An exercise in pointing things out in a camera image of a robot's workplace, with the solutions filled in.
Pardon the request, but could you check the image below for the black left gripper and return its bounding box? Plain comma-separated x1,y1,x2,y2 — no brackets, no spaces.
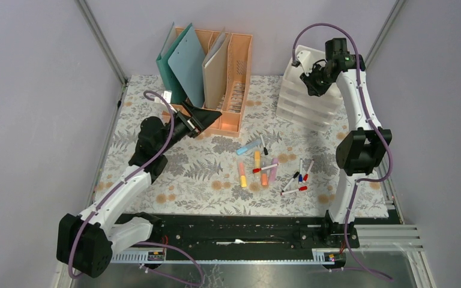
158,100,222,154

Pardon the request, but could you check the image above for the green folder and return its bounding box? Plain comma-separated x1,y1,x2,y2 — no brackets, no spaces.
156,23,193,104

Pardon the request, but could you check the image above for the white plastic drawer unit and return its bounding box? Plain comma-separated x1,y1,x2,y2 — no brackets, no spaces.
275,44,367,134

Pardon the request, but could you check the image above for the tan kraft folder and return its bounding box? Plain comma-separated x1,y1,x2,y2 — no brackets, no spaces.
202,28,231,110

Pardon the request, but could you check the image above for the light blue folder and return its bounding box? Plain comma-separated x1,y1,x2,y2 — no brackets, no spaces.
167,24,205,108

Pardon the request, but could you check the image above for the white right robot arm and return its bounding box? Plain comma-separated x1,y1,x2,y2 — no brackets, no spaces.
293,38,392,248

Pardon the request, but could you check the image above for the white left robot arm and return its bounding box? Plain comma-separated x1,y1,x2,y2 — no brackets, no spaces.
56,102,222,278

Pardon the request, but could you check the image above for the orange plastic file organizer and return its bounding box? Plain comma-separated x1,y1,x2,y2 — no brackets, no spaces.
172,27,252,137

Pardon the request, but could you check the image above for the red cap marker on highlighters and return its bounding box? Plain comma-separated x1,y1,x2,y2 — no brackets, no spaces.
252,163,279,173

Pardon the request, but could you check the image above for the black cap whiteboard marker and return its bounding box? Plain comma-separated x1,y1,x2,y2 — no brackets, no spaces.
259,134,268,155

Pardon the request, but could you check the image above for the floral table cloth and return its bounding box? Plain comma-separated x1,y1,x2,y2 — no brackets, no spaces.
91,74,390,220

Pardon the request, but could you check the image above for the black cap marker right group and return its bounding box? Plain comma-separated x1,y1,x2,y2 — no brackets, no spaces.
282,172,300,193

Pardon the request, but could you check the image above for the red cap marker upper right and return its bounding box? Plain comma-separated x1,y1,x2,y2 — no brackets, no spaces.
303,159,315,183

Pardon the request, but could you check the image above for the blue cap marker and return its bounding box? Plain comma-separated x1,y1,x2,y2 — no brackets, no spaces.
298,158,303,184

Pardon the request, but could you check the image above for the red cap marker lowest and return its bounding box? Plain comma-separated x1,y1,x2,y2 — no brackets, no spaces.
280,186,308,196

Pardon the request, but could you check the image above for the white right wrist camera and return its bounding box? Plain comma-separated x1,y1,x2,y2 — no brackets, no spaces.
292,50,316,76

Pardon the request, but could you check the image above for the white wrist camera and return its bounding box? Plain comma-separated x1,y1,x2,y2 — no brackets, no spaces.
292,50,316,76
155,90,175,110

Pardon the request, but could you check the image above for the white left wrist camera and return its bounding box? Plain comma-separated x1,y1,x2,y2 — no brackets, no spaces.
155,90,175,110

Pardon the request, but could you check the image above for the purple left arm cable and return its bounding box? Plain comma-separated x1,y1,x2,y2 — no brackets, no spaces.
67,90,206,287

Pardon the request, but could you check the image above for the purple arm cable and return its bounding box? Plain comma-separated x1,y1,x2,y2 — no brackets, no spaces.
291,22,394,282
67,90,206,287

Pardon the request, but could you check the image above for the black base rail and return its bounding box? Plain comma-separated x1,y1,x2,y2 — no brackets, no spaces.
113,213,402,262

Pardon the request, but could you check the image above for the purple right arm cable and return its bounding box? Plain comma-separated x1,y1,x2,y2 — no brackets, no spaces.
291,22,394,282

